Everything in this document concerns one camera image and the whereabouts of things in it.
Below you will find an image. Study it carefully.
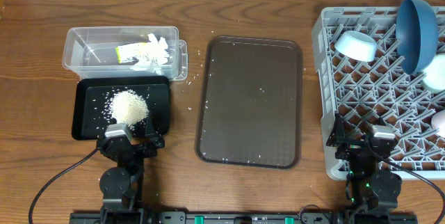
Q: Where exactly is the pink white cup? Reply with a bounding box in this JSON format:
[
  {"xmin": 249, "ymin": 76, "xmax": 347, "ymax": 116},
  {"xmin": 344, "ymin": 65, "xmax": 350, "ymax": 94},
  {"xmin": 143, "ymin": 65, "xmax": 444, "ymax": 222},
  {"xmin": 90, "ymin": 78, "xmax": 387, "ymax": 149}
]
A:
[{"xmin": 431, "ymin": 110, "xmax": 445, "ymax": 138}]

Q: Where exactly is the white napkin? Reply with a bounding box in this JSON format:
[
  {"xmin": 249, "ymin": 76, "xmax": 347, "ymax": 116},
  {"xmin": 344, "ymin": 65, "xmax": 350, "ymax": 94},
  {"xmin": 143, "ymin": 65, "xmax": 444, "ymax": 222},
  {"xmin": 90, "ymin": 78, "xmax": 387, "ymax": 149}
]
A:
[{"xmin": 132, "ymin": 33, "xmax": 170, "ymax": 65}]

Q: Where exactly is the light blue rice bowl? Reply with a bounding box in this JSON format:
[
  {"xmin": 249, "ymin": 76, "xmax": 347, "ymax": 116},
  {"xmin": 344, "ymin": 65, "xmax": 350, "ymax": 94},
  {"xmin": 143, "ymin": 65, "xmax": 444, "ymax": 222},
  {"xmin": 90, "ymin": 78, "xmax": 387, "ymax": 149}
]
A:
[{"xmin": 334, "ymin": 31, "xmax": 377, "ymax": 62}]

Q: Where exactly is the yellow green snack wrapper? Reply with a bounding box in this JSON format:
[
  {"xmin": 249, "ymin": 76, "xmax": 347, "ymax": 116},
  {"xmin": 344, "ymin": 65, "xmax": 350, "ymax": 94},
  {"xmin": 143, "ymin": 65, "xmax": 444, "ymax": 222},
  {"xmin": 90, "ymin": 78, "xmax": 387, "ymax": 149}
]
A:
[{"xmin": 115, "ymin": 42, "xmax": 148, "ymax": 64}]

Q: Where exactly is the mint green bowl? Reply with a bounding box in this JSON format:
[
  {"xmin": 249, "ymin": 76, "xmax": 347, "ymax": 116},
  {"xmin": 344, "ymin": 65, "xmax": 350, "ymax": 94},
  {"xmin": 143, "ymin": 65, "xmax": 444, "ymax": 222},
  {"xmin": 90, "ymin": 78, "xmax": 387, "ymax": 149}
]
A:
[{"xmin": 421, "ymin": 54, "xmax": 444, "ymax": 93}]

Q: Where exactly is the dark blue plate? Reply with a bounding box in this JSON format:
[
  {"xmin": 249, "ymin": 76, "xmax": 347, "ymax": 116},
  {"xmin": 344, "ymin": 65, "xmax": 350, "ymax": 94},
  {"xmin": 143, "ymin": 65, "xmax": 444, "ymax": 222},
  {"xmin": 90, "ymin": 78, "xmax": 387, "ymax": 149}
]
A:
[{"xmin": 396, "ymin": 0, "xmax": 439, "ymax": 74}]

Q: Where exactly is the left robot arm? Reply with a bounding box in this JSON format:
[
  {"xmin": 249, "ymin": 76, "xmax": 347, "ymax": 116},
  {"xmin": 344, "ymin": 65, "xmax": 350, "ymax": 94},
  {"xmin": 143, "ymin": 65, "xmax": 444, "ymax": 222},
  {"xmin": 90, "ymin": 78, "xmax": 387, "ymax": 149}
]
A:
[{"xmin": 97, "ymin": 113, "xmax": 165, "ymax": 212}]

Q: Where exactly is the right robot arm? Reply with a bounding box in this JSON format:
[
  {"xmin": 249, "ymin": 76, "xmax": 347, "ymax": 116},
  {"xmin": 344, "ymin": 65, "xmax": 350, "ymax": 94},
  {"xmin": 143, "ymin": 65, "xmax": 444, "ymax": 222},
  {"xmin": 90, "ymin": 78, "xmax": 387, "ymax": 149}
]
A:
[{"xmin": 326, "ymin": 113, "xmax": 402, "ymax": 214}]

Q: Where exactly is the grey dishwasher rack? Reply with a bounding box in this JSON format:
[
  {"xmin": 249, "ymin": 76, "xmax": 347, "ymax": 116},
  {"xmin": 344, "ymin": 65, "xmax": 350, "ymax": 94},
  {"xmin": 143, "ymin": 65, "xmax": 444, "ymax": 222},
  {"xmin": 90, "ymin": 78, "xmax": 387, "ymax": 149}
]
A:
[{"xmin": 311, "ymin": 7, "xmax": 444, "ymax": 179}]

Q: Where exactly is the pile of white rice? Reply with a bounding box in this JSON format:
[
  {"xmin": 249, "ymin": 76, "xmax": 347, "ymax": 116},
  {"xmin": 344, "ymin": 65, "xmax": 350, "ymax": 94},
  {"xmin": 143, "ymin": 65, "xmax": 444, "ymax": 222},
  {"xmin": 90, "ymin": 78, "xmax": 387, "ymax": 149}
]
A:
[{"xmin": 102, "ymin": 90, "xmax": 149, "ymax": 131}]

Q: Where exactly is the black plastic tray bin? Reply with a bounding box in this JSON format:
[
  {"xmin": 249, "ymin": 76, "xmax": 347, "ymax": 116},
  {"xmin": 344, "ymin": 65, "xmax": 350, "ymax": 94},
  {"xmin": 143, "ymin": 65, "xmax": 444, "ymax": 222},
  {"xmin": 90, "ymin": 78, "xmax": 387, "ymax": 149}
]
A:
[{"xmin": 72, "ymin": 76, "xmax": 170, "ymax": 141}]

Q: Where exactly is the clear plastic bin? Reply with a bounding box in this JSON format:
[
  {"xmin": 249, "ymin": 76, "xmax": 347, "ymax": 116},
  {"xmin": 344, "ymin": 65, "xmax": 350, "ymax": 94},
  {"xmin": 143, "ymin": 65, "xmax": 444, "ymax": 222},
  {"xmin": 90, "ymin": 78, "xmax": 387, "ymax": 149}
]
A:
[{"xmin": 63, "ymin": 26, "xmax": 188, "ymax": 81}]

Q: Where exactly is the brown serving tray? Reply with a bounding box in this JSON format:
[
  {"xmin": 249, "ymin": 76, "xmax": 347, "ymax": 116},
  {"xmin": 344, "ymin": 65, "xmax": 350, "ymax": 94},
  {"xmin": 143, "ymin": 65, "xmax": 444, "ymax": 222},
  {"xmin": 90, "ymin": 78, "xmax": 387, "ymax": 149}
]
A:
[{"xmin": 195, "ymin": 36, "xmax": 302, "ymax": 170}]

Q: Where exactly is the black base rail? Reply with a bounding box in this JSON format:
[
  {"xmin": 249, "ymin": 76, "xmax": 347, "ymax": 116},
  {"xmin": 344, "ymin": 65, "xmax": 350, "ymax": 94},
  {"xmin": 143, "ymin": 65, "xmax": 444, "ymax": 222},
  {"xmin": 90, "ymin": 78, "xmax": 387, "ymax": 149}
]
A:
[{"xmin": 68, "ymin": 209, "xmax": 418, "ymax": 224}]

